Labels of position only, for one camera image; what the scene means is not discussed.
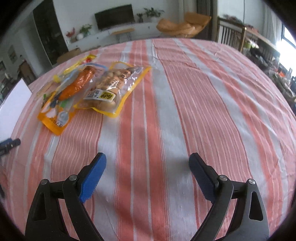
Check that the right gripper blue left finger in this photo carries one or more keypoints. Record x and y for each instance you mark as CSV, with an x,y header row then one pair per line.
x,y
45,220

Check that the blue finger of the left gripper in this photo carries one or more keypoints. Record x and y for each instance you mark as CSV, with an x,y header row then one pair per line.
x,y
8,144

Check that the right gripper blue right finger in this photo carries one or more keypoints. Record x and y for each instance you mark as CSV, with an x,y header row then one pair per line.
x,y
249,220

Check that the orange sausage snack pouch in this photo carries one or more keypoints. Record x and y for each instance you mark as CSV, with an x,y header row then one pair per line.
x,y
59,109

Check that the long biscuit packet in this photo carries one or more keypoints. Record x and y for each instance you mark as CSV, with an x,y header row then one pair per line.
x,y
44,88

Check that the yellow crinkled snack bag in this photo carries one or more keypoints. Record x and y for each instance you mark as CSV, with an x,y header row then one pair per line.
x,y
87,59

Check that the yellow-edged clear nut bag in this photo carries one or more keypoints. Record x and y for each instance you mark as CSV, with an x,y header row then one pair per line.
x,y
113,88

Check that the white cardboard storage box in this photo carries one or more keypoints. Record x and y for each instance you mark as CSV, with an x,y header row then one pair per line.
x,y
12,108

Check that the brown cardboard box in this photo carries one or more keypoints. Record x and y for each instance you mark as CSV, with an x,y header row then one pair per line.
x,y
68,55

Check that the red flower vase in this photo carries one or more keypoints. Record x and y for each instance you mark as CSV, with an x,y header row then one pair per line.
x,y
71,36

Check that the red striped tablecloth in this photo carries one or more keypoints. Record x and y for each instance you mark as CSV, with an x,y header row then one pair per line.
x,y
199,96

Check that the black tall display cabinet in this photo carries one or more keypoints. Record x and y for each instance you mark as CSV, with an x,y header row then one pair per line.
x,y
49,30

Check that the green leafy plant left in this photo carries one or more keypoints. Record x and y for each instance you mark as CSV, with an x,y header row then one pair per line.
x,y
85,30

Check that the small wooden bench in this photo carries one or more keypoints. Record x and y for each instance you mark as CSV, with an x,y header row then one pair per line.
x,y
127,32

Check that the black flat television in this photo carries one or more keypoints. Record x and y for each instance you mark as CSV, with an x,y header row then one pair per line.
x,y
115,16

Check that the white tv cabinet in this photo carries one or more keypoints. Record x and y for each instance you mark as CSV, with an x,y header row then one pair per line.
x,y
104,38

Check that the small dark potted plant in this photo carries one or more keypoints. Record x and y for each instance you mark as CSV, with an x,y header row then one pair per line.
x,y
140,17

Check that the dark wooden chair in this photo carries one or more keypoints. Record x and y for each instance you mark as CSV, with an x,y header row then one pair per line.
x,y
231,33

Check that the green potted plant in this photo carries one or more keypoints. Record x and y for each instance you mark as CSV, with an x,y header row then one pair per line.
x,y
153,14

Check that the orange lounge chair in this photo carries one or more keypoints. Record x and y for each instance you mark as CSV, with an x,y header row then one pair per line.
x,y
192,25

